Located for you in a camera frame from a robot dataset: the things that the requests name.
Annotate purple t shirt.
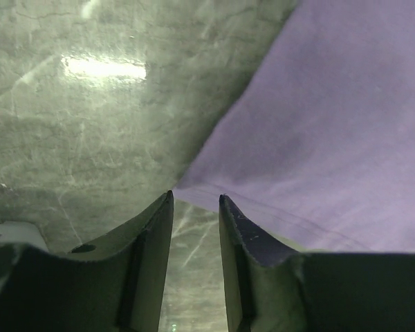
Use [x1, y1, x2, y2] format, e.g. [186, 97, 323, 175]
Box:
[174, 0, 415, 252]

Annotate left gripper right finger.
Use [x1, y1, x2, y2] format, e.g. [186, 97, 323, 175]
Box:
[219, 195, 415, 331]

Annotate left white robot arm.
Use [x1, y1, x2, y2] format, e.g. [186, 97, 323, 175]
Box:
[0, 192, 415, 331]

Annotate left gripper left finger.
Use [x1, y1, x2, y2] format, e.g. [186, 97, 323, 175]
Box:
[0, 192, 174, 331]

